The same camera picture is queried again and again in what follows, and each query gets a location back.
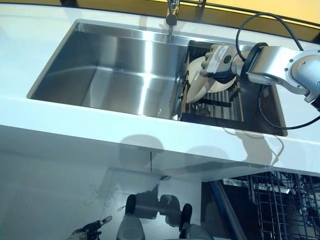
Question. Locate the chrome gooseneck kitchen faucet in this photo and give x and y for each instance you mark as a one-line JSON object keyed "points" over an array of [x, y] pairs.
{"points": [[172, 18]]}

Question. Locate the dark metal window frame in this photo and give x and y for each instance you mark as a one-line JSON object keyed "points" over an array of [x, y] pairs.
{"points": [[202, 10]]}

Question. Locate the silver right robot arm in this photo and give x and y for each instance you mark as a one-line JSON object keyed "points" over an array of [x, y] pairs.
{"points": [[270, 62]]}

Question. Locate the silver right robot leg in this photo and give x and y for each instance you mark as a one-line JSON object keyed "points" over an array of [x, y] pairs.
{"points": [[195, 232]]}

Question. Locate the black right robot foot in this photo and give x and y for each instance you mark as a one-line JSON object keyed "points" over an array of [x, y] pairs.
{"points": [[186, 212]]}

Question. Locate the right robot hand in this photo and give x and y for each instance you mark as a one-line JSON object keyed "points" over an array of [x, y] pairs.
{"points": [[221, 60]]}

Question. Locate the stainless steel kitchen sink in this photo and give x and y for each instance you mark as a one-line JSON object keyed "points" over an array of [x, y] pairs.
{"points": [[112, 70]]}

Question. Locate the black dishwasher door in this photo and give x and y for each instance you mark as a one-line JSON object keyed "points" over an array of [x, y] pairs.
{"points": [[243, 215]]}

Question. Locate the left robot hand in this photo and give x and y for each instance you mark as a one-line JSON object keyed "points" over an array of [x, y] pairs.
{"points": [[90, 230]]}

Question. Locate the small speckled beige plate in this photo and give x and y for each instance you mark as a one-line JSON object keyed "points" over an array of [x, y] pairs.
{"points": [[195, 75]]}

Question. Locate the black robot foot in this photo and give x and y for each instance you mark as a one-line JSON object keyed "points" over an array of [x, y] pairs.
{"points": [[186, 212], [131, 203]]}

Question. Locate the black left robot foot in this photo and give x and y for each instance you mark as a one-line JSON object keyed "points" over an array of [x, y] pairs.
{"points": [[131, 203]]}

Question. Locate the black sink dish rack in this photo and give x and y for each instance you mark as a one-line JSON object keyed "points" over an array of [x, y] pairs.
{"points": [[212, 112]]}

